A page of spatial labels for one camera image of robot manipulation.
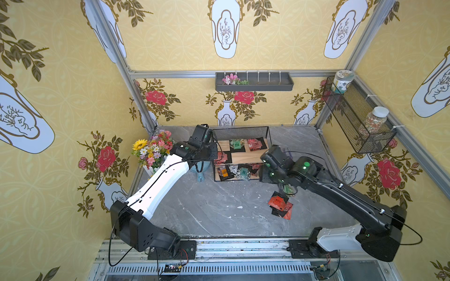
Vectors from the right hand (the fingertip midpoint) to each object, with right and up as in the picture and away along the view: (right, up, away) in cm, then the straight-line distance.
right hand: (265, 171), depth 75 cm
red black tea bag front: (-19, +3, +9) cm, 21 cm away
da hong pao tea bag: (+13, -19, +9) cm, 25 cm away
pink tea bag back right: (-3, +11, +15) cm, 19 cm away
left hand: (-26, +9, +5) cm, 28 cm away
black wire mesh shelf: (-10, +9, +14) cm, 20 cm away
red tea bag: (+9, -17, +11) cm, 22 cm away
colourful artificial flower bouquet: (-54, +8, +12) cm, 56 cm away
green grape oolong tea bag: (-11, +12, +15) cm, 22 cm away
